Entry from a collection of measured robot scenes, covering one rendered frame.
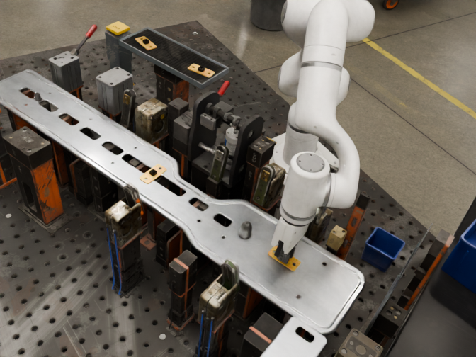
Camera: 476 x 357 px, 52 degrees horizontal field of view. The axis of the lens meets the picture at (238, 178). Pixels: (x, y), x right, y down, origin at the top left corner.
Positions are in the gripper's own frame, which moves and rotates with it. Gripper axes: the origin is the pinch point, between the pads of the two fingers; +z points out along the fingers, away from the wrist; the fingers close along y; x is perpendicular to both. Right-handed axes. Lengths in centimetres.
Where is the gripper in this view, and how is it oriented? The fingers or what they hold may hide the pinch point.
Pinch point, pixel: (285, 252)
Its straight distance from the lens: 127.9
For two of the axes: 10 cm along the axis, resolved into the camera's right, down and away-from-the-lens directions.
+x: 7.9, 4.8, -3.7
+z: -1.0, 7.1, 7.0
